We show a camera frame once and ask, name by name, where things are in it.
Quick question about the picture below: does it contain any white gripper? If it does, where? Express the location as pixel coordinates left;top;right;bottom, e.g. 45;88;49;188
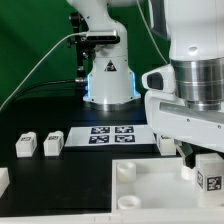
145;90;224;169

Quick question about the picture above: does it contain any white square tabletop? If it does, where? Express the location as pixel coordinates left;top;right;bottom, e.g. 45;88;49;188
111;157;224;212

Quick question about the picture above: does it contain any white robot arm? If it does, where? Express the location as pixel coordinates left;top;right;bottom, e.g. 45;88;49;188
67;0;224;153

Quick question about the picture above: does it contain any white marker sheet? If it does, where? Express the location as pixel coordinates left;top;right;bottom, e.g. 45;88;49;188
65;125;155;147

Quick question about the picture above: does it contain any white left obstacle block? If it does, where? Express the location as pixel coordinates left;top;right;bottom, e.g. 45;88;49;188
0;168;10;198

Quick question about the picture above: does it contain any black cable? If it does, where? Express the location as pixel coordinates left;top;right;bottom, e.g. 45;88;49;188
9;78;84;101

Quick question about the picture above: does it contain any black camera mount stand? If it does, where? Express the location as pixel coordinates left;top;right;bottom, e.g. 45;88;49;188
67;12;95;85

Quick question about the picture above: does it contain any white cable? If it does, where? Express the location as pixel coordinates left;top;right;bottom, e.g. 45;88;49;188
0;32;88;112

